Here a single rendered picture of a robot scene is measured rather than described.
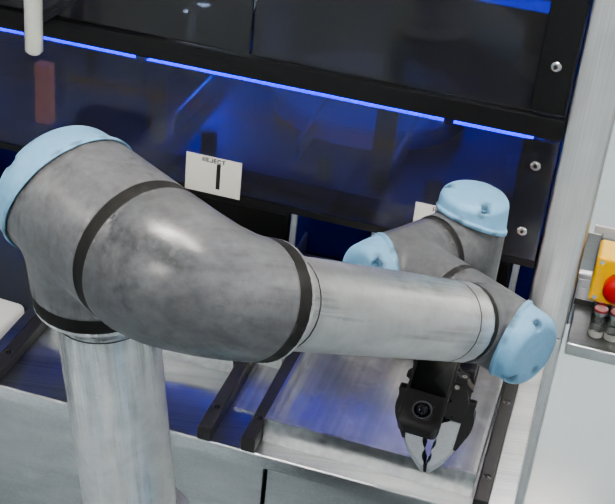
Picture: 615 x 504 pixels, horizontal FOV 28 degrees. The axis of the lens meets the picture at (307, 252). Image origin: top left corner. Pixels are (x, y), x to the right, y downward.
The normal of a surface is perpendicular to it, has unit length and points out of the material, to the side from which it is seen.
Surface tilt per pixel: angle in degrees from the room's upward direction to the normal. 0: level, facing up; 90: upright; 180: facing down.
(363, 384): 0
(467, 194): 0
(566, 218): 90
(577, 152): 90
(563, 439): 0
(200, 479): 90
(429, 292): 40
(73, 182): 30
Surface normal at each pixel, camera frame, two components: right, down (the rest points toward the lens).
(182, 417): 0.09, -0.85
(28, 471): -0.29, 0.47
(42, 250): -0.76, 0.29
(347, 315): 0.73, 0.15
